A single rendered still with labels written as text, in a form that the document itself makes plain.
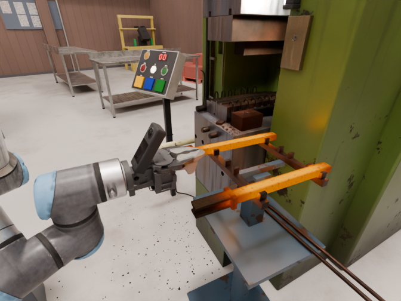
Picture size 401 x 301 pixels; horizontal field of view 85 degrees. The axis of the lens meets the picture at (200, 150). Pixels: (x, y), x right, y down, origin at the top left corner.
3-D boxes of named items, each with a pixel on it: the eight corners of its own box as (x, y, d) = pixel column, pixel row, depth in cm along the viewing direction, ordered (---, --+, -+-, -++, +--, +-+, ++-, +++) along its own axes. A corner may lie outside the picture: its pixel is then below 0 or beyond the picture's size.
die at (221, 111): (226, 122, 107) (227, 106, 103) (206, 111, 122) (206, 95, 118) (287, 110, 124) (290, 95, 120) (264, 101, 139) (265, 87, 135)
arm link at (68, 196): (45, 202, 49) (29, 166, 44) (104, 187, 55) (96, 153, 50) (42, 233, 42) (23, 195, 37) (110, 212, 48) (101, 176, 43)
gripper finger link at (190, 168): (203, 166, 61) (172, 174, 57) (204, 147, 58) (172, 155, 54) (209, 172, 59) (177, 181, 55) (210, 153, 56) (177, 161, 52)
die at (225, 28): (231, 42, 90) (233, 14, 85) (207, 40, 105) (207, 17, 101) (302, 40, 107) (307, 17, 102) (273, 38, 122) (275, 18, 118)
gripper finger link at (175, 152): (198, 160, 64) (168, 168, 60) (199, 143, 61) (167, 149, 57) (203, 166, 61) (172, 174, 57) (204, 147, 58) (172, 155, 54)
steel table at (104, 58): (200, 100, 467) (200, 49, 419) (112, 119, 367) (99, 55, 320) (182, 93, 516) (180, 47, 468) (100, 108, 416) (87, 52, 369)
